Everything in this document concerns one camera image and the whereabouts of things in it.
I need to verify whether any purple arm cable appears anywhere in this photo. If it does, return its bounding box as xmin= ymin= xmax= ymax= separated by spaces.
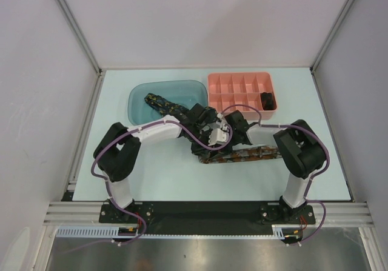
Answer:
xmin=90 ymin=121 xmax=233 ymax=220
xmin=219 ymin=104 xmax=330 ymax=247

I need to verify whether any right corner aluminium post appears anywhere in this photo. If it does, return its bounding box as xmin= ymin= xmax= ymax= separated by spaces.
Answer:
xmin=312 ymin=0 xmax=369 ymax=70

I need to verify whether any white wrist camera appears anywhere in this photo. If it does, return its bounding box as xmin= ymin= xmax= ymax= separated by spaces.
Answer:
xmin=208 ymin=124 xmax=232 ymax=146
xmin=216 ymin=113 xmax=227 ymax=127

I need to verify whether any white cable duct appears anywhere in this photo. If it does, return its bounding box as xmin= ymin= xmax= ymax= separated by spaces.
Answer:
xmin=56 ymin=226 xmax=303 ymax=239

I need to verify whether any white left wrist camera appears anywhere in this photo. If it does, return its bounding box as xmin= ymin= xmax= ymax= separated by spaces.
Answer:
xmin=208 ymin=124 xmax=232 ymax=146

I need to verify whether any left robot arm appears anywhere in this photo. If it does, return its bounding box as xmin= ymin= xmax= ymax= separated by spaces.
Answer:
xmin=92 ymin=101 xmax=217 ymax=222

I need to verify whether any corner aluminium post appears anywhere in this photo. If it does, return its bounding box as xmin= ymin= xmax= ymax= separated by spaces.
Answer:
xmin=312 ymin=0 xmax=369 ymax=70
xmin=45 ymin=0 xmax=102 ymax=76

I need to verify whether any navy yellow patterned tie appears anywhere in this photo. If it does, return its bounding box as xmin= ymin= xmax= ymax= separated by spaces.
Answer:
xmin=144 ymin=93 xmax=191 ymax=118

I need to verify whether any pink compartment organizer tray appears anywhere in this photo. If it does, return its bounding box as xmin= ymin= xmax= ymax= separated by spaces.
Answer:
xmin=207 ymin=72 xmax=277 ymax=121

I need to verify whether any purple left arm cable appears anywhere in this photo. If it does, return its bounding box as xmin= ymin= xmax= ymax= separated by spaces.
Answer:
xmin=90 ymin=121 xmax=233 ymax=220

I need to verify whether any teal plastic bin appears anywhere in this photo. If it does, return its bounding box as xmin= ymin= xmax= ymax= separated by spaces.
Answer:
xmin=127 ymin=80 xmax=208 ymax=125

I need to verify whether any orange floral tie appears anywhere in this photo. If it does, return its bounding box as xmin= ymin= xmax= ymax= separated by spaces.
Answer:
xmin=198 ymin=146 xmax=282 ymax=164

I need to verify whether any left corner aluminium post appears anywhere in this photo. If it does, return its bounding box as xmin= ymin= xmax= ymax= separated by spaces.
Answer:
xmin=45 ymin=0 xmax=102 ymax=76

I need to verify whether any aluminium frame rail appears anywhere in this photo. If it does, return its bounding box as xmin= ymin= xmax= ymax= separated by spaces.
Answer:
xmin=43 ymin=201 xmax=374 ymax=227

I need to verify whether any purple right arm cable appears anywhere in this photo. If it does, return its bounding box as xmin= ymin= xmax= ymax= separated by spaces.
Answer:
xmin=219 ymin=104 xmax=330 ymax=247

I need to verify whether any rolled dark tie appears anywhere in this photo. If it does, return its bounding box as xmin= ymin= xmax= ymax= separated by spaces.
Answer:
xmin=260 ymin=92 xmax=276 ymax=111

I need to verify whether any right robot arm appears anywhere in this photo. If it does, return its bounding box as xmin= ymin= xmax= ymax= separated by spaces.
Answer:
xmin=226 ymin=110 xmax=330 ymax=223

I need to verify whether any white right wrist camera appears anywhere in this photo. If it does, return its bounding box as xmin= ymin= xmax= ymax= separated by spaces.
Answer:
xmin=216 ymin=113 xmax=227 ymax=127

